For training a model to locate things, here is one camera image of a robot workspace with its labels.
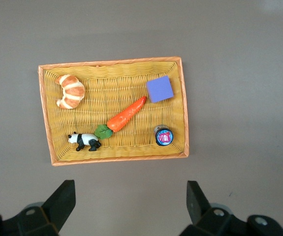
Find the purple foam cube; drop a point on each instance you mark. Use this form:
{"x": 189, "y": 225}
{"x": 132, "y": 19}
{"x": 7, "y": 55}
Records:
{"x": 159, "y": 89}

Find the orange wicker tray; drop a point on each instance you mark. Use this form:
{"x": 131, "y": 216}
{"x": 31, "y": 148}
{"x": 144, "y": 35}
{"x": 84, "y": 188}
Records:
{"x": 111, "y": 83}

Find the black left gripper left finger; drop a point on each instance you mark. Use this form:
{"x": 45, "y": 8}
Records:
{"x": 45, "y": 218}

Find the brown table cover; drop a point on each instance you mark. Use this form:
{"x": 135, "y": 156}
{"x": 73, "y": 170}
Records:
{"x": 141, "y": 24}

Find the orange toy carrot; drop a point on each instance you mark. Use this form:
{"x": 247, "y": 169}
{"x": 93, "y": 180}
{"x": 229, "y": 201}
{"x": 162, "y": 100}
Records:
{"x": 126, "y": 114}

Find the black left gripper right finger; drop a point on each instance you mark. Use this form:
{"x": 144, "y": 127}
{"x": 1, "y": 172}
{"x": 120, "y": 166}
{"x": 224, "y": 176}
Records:
{"x": 205, "y": 221}

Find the toy panda figure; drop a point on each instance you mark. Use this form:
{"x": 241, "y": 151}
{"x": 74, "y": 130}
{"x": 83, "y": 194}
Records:
{"x": 85, "y": 140}

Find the toy croissant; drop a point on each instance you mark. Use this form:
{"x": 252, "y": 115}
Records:
{"x": 72, "y": 91}

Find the small jar with printed lid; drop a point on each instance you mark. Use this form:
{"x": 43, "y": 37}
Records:
{"x": 164, "y": 137}

